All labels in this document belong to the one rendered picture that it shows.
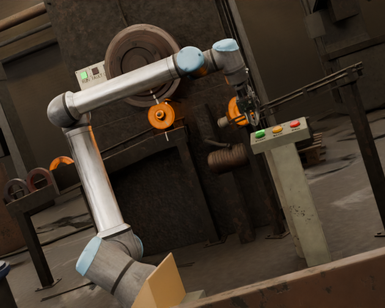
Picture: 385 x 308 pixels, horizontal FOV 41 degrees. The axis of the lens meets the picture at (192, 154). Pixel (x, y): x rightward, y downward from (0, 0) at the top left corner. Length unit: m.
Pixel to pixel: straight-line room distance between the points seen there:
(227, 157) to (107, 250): 1.06
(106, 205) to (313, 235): 0.87
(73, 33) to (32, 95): 7.05
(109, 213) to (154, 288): 0.40
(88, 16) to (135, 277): 1.86
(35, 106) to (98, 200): 8.28
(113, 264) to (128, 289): 0.11
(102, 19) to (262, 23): 5.98
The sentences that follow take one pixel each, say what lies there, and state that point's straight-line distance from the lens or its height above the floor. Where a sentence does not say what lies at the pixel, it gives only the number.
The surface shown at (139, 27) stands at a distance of 3.00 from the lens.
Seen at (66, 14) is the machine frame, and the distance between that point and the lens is 3.34.
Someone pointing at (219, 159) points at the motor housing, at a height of 0.49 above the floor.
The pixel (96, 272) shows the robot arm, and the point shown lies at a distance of 1.92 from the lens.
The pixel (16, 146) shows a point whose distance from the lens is 8.23.
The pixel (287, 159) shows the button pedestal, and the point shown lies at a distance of 2.13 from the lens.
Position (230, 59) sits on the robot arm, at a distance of 1.97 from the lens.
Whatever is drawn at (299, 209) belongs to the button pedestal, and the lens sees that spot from 2.18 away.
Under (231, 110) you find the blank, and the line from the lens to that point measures 2.73.
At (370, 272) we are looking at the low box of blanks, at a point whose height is 0.61.
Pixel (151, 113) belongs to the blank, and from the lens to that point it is 2.99.
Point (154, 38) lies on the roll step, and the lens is 2.94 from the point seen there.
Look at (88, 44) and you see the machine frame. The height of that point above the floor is 1.36.
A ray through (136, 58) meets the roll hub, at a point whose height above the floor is 1.16.
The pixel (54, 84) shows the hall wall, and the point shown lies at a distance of 10.08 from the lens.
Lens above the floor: 0.81
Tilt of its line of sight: 5 degrees down
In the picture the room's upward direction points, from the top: 19 degrees counter-clockwise
